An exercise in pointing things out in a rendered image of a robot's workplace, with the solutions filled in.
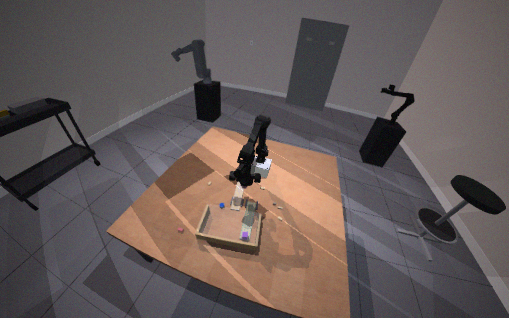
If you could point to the cream strip with teal dots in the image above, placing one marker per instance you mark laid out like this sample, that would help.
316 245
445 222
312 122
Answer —
250 206

